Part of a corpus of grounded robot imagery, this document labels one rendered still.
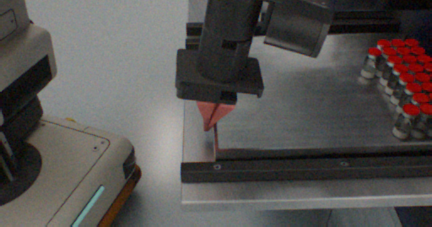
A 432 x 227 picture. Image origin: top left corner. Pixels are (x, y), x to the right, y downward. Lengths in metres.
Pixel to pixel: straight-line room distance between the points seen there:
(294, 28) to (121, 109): 1.61
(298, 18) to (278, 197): 0.21
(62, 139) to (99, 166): 0.19
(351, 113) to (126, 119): 1.42
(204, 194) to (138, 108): 1.49
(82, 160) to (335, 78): 0.93
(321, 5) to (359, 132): 0.24
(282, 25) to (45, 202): 1.04
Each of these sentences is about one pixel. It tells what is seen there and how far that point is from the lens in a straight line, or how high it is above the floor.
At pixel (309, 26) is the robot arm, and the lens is 0.41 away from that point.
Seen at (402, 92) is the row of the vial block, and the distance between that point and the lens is 0.63.
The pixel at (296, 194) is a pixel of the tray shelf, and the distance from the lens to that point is 0.50.
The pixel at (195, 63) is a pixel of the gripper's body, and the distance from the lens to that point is 0.48.
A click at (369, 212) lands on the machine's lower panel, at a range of 1.01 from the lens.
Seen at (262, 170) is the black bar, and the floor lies 0.90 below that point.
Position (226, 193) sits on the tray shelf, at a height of 0.88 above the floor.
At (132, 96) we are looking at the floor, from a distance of 2.03.
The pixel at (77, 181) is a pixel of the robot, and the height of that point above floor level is 0.28.
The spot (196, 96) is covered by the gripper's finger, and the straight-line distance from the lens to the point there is 0.46.
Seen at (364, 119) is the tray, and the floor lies 0.88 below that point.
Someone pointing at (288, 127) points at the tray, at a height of 0.88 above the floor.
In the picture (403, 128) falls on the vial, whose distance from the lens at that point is 0.59.
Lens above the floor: 1.27
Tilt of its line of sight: 41 degrees down
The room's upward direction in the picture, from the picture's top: straight up
